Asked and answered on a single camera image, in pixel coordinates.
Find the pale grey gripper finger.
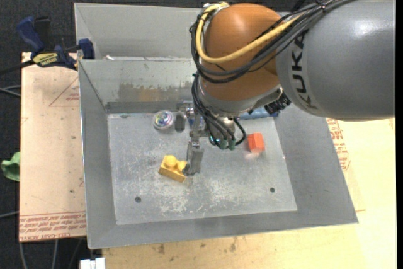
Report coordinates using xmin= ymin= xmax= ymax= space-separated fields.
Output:
xmin=186 ymin=139 xmax=196 ymax=176
xmin=194 ymin=140 xmax=205 ymax=175

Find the yellow toy brick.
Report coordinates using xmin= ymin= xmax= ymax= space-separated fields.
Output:
xmin=157 ymin=154 xmax=189 ymax=184

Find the orange-red block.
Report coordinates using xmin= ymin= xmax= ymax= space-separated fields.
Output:
xmin=246 ymin=132 xmax=266 ymax=154

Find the pale blue cloth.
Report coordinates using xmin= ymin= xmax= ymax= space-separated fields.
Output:
xmin=238 ymin=107 xmax=280 ymax=122

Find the dark grey small cylinder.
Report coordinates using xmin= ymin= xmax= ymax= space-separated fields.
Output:
xmin=174 ymin=112 xmax=188 ymax=133

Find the grey metal bin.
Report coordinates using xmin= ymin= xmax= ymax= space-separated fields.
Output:
xmin=74 ymin=2 xmax=359 ymax=250

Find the clear round glass thing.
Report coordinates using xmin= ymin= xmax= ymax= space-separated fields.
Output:
xmin=152 ymin=110 xmax=175 ymax=132

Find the brown cardboard board, red print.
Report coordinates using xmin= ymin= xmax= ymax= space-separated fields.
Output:
xmin=18 ymin=52 xmax=368 ymax=243

